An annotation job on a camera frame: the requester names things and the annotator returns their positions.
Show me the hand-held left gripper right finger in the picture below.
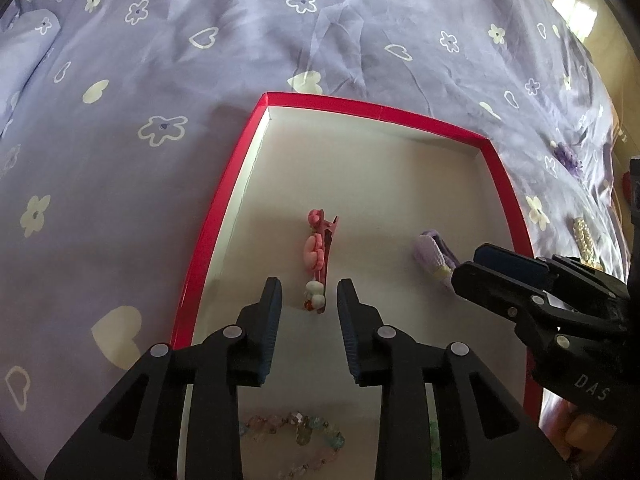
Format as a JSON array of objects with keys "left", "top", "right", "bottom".
[{"left": 336, "top": 277, "right": 573, "bottom": 480}]

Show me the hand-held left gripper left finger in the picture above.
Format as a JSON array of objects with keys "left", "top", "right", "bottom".
[{"left": 44, "top": 276, "right": 284, "bottom": 480}]

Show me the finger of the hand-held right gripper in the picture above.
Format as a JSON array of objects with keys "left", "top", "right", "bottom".
[
  {"left": 452, "top": 261, "right": 548, "bottom": 321},
  {"left": 472, "top": 243, "right": 551, "bottom": 291}
]

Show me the purple hair clip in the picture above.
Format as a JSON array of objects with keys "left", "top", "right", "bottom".
[{"left": 412, "top": 230, "right": 461, "bottom": 286}]

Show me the pink flower hair clip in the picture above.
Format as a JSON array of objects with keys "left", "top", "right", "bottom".
[{"left": 300, "top": 208, "right": 341, "bottom": 315}]

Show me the red shallow cardboard box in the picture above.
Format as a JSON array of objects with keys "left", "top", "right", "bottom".
[{"left": 170, "top": 91, "right": 542, "bottom": 480}]

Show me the person's right hand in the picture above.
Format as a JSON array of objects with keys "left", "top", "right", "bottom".
[{"left": 542, "top": 395, "right": 621, "bottom": 461}]

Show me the pearl hair clip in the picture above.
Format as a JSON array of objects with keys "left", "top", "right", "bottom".
[{"left": 572, "top": 216, "right": 596, "bottom": 266}]

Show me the purple flower scrunchie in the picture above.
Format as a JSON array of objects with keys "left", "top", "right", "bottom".
[{"left": 551, "top": 141, "right": 583, "bottom": 176}]

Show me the purple flower print bedsheet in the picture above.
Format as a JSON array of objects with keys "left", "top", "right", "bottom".
[{"left": 0, "top": 0, "right": 633, "bottom": 471}]

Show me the purple flower print duvet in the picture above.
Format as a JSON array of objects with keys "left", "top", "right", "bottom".
[{"left": 0, "top": 7, "right": 63, "bottom": 136}]

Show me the pastel crystal bead bracelet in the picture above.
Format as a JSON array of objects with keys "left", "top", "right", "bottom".
[{"left": 239, "top": 410, "right": 346, "bottom": 480}]

